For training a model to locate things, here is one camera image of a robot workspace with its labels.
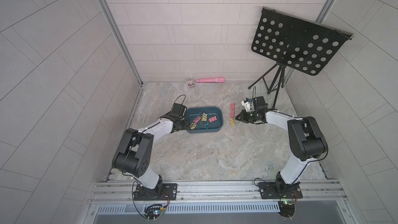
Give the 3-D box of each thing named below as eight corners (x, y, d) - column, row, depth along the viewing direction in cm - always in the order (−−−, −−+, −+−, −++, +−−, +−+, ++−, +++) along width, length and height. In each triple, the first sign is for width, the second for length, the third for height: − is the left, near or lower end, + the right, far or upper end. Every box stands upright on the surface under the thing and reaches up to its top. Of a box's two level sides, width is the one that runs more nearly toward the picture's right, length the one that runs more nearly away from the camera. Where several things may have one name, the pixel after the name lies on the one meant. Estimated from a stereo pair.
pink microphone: (195, 82, 120) (195, 79, 117) (196, 79, 121) (195, 76, 119) (224, 82, 120) (225, 79, 117) (224, 80, 122) (224, 77, 119)
